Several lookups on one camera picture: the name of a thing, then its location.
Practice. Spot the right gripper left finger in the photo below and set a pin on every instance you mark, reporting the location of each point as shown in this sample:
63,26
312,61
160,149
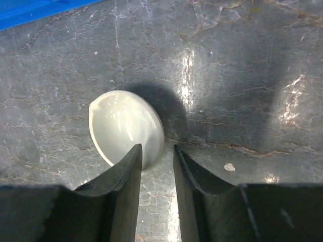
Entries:
103,209

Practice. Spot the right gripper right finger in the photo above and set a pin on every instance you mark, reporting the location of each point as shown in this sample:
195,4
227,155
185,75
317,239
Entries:
211,209

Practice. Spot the blue plastic divided bin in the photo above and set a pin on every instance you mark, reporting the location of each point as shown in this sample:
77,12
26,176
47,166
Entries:
18,12

